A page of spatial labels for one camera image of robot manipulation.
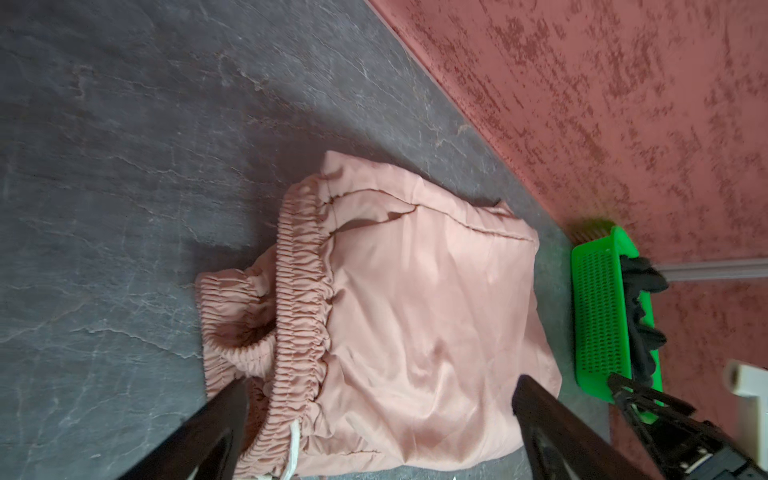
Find green plastic basket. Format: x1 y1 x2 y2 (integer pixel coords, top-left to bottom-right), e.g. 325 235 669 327
571 226 663 403

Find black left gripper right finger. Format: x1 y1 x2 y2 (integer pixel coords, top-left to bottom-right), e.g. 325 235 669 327
512 375 648 479

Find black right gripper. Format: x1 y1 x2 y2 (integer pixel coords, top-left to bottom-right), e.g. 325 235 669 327
607 373 767 480

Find aluminium corner post right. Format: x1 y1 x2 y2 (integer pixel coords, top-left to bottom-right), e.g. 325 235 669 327
654 258 768 282

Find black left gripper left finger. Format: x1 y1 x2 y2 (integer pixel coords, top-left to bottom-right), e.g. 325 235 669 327
121 379 249 480

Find pink shorts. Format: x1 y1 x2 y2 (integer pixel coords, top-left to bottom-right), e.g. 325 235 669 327
196 151 562 479

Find black shorts in basket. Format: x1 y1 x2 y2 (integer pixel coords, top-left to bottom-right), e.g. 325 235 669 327
619 255 668 387

